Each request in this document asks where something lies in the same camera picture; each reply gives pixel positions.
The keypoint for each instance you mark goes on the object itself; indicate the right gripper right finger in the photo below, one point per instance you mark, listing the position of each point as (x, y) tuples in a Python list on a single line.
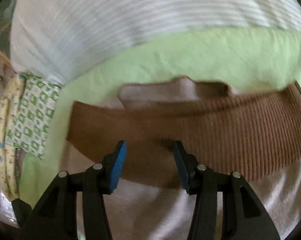
[(244, 216)]

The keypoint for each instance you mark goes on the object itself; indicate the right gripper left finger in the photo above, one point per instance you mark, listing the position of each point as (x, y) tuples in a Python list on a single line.
[(55, 214)]

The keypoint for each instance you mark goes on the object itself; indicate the beige knitted sweater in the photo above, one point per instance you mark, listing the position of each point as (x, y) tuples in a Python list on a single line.
[(258, 135)]

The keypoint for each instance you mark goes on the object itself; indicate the yellow cartoon print pillow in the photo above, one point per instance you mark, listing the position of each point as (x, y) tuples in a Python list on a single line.
[(9, 104)]

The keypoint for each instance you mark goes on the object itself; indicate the green white patterned pillow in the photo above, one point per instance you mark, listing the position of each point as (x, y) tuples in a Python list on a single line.
[(29, 127)]

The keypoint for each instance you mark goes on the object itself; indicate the green bed sheet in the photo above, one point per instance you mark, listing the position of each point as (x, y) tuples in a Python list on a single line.
[(249, 59)]

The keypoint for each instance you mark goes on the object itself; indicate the white striped pillow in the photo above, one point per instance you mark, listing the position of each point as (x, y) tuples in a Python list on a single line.
[(62, 39)]

